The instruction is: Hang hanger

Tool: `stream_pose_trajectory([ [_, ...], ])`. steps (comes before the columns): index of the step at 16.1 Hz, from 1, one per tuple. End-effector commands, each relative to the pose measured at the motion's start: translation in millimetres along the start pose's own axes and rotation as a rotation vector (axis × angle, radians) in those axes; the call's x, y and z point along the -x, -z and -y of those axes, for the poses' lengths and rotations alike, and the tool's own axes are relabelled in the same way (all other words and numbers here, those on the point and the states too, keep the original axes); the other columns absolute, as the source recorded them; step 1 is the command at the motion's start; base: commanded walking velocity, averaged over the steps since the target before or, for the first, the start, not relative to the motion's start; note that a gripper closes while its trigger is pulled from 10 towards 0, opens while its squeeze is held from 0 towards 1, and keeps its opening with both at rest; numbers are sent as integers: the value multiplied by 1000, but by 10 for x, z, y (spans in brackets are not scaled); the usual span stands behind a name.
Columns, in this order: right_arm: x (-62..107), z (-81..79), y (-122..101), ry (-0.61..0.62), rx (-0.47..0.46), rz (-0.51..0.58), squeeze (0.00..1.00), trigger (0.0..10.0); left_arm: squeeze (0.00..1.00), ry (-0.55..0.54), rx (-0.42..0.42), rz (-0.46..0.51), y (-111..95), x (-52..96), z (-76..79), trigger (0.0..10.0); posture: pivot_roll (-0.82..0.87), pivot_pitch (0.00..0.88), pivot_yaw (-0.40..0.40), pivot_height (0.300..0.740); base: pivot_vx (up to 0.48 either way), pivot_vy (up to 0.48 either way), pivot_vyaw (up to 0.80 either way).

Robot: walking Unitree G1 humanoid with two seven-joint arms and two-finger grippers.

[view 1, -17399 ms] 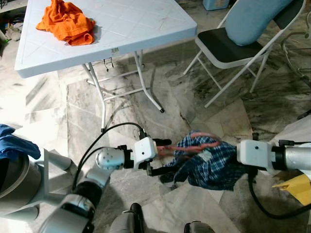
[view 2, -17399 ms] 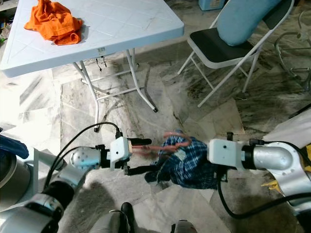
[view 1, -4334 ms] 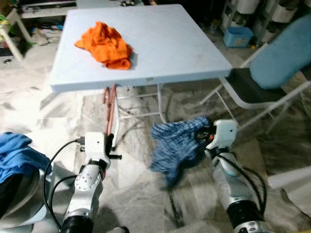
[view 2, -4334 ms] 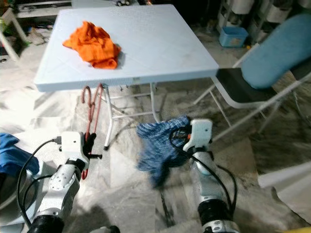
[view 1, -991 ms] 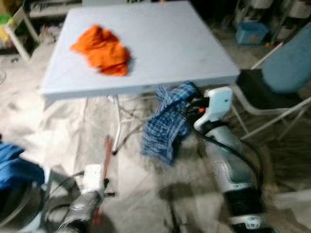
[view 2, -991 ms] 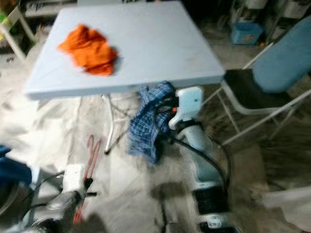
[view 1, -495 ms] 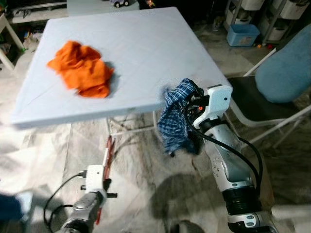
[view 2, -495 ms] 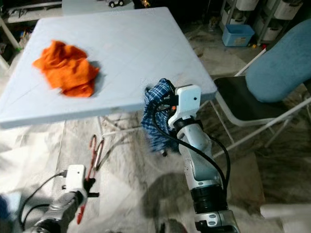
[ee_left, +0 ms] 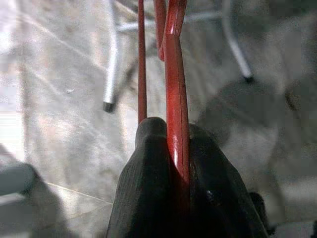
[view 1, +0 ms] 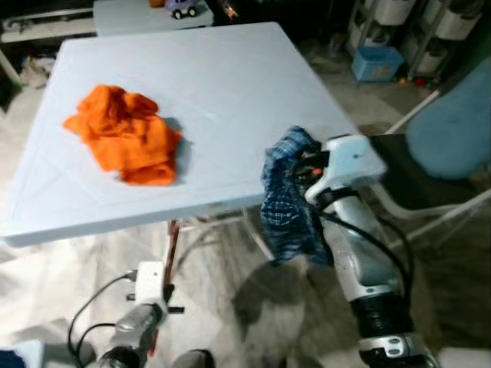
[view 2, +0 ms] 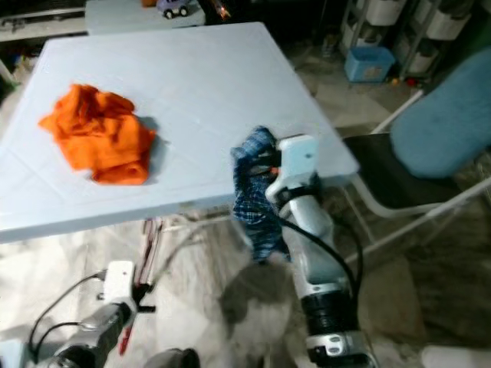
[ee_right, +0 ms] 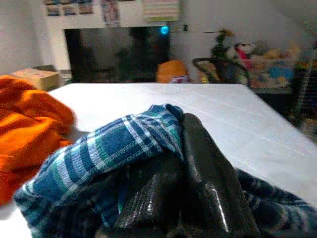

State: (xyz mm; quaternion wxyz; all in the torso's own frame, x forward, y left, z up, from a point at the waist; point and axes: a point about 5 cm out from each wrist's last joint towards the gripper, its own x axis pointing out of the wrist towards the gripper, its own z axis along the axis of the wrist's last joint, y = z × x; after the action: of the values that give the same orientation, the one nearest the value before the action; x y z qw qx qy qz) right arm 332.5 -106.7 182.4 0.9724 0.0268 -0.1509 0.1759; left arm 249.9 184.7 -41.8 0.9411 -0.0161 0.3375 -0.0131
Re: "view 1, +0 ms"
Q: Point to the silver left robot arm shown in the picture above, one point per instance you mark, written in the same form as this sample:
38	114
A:
134	326

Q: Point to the orange cloth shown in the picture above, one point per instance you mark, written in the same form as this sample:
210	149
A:
123	134

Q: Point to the light blue pillow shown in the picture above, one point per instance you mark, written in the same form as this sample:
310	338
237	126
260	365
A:
453	130

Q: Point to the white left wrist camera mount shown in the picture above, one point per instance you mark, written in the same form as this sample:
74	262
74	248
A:
149	280

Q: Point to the light blue plastic table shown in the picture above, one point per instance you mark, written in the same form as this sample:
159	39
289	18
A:
230	92

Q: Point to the blue plastic basket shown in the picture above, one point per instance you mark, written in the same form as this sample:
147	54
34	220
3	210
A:
377	65

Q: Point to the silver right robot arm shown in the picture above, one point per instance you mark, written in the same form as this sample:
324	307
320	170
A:
360	253

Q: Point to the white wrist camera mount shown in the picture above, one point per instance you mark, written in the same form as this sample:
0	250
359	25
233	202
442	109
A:
349	165
149	280

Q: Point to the grey white folding chair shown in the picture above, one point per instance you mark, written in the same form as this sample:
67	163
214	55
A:
406	184

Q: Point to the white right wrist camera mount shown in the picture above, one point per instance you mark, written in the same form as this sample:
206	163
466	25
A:
349	165

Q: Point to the blue plaid garment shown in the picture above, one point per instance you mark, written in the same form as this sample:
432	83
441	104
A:
288	215

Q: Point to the small light blue table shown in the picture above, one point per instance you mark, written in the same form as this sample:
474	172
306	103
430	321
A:
130	19

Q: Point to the white storage trolley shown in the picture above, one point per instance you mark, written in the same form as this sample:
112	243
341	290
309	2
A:
453	23
391	11

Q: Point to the purple toy car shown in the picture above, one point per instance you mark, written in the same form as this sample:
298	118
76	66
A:
182	8

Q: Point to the silver robot left leg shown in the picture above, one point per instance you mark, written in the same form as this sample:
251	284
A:
192	360

